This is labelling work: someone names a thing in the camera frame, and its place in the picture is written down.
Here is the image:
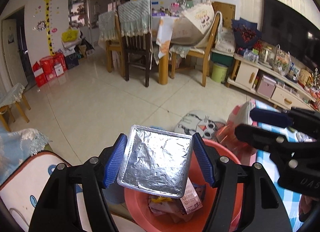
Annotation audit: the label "blue checked tablecloth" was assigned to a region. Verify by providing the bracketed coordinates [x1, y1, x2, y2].
[248, 101, 319, 231]

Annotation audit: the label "dark flower bouquet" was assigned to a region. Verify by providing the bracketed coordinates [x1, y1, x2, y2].
[232, 18, 262, 49]

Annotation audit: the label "pink trash basin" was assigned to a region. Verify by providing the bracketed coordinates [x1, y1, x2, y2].
[124, 138, 244, 232]

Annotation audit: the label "cat shaped floor mat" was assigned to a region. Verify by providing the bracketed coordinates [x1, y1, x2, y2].
[174, 110, 226, 142]

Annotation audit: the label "black television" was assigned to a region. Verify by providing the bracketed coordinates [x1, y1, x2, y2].
[261, 0, 319, 69]

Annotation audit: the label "small wooden stool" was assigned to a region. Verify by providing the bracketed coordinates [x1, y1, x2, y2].
[1, 83, 31, 132]

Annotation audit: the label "dark wooden chair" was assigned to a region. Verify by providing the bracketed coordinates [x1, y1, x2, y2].
[118, 0, 153, 87]

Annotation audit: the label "white cartoon cushion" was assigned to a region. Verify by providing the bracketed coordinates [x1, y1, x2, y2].
[0, 150, 83, 232]

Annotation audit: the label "cream TV cabinet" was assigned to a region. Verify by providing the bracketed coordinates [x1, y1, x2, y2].
[226, 54, 316, 110]

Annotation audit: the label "wooden chair with tote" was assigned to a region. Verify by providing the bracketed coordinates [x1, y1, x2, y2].
[169, 1, 222, 86]

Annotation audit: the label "dining table with cloth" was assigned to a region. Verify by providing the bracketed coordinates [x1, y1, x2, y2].
[151, 15, 201, 86]

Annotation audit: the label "yellow shopping bag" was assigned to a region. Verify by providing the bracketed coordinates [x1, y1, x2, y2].
[61, 27, 80, 43]

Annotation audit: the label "light wooden chair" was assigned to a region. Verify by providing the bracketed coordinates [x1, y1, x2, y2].
[98, 10, 125, 77]

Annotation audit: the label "pink storage box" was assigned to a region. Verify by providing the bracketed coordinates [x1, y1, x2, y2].
[257, 75, 276, 99]

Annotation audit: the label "red gift boxes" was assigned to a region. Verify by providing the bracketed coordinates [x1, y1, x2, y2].
[32, 52, 67, 87]

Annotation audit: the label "silver foil snack bag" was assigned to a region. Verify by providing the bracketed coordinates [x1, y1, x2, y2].
[117, 125, 193, 198]

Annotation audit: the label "green trash bin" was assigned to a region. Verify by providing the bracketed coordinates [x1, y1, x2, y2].
[211, 63, 228, 83]

